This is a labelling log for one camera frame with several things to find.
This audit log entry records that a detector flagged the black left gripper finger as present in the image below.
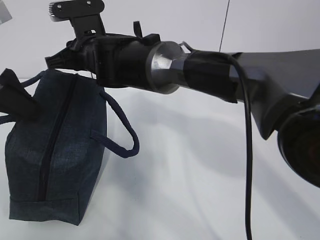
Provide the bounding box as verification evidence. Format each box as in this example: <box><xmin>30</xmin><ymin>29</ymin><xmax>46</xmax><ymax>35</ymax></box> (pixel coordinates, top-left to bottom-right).
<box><xmin>0</xmin><ymin>68</ymin><xmax>40</xmax><ymax>118</ymax></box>

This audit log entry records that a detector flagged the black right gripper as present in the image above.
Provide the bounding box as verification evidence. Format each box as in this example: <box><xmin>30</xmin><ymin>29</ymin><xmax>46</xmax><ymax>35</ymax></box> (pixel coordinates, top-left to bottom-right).
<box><xmin>45</xmin><ymin>34</ymin><xmax>150</xmax><ymax>88</ymax></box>

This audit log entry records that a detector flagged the navy blue fabric lunch bag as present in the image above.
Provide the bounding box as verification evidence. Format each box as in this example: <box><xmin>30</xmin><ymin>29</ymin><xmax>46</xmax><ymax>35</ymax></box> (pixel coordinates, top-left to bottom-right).
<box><xmin>0</xmin><ymin>69</ymin><xmax>140</xmax><ymax>226</ymax></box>

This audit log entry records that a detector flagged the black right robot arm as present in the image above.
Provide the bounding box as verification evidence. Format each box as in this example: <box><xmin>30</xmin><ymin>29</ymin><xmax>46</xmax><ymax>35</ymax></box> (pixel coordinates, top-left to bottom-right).
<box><xmin>45</xmin><ymin>33</ymin><xmax>320</xmax><ymax>186</ymax></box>

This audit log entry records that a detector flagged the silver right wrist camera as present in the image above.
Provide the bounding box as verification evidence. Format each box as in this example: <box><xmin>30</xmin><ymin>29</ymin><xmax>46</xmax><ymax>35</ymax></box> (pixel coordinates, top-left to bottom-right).
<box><xmin>48</xmin><ymin>0</ymin><xmax>106</xmax><ymax>40</ymax></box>

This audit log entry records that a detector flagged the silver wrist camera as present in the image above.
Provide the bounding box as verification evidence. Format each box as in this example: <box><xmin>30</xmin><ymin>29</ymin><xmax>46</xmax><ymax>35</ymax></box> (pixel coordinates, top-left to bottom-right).
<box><xmin>48</xmin><ymin>0</ymin><xmax>106</xmax><ymax>40</ymax></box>
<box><xmin>0</xmin><ymin>0</ymin><xmax>12</xmax><ymax>24</ymax></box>

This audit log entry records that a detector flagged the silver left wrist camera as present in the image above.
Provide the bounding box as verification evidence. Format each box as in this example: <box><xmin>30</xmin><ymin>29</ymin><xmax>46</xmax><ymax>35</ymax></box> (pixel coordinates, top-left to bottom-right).
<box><xmin>0</xmin><ymin>0</ymin><xmax>12</xmax><ymax>24</ymax></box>

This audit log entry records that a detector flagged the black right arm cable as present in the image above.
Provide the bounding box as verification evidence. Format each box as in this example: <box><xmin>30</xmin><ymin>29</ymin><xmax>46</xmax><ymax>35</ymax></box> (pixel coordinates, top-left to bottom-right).
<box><xmin>179</xmin><ymin>41</ymin><xmax>253</xmax><ymax>240</ymax></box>

